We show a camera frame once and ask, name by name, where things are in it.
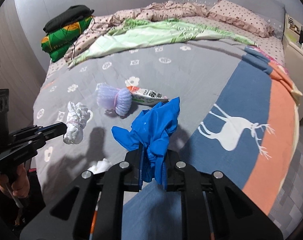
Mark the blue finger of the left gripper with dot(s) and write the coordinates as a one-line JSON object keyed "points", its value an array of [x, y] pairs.
{"points": [[61, 129], [47, 131]]}

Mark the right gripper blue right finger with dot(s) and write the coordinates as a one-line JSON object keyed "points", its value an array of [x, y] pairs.
{"points": [[213, 207]]}

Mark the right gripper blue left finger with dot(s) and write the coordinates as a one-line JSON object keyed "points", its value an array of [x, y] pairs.
{"points": [[91, 206]]}

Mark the white bag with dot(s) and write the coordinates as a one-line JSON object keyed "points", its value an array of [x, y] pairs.
{"points": [[77, 118], [100, 167]]}

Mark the blue plastic bag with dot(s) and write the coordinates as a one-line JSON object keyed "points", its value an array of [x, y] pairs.
{"points": [[150, 132]]}

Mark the left hand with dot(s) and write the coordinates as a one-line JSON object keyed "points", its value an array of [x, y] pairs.
{"points": [[20, 187]]}

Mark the right purple mesh ball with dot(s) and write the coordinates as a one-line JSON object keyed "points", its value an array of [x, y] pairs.
{"points": [[114, 99]]}

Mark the green orange folded blanket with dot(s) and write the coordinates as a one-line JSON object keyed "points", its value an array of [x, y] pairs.
{"points": [[58, 42]]}

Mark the grey floral deer blanket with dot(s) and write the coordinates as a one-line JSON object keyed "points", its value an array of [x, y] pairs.
{"points": [[238, 113]]}

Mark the pink dotted duvet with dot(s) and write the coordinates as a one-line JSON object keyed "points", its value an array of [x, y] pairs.
{"points": [[100, 25]]}

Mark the black folded cloth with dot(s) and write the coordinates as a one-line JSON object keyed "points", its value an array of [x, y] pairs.
{"points": [[71, 15]]}

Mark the green white quilt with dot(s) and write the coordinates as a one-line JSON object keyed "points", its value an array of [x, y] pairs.
{"points": [[136, 34]]}

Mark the beige bedside cabinet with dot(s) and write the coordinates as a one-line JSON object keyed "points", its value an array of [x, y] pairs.
{"points": [[293, 54]]}

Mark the pink dotted pillow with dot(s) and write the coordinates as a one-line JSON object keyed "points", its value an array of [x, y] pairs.
{"points": [[240, 17]]}

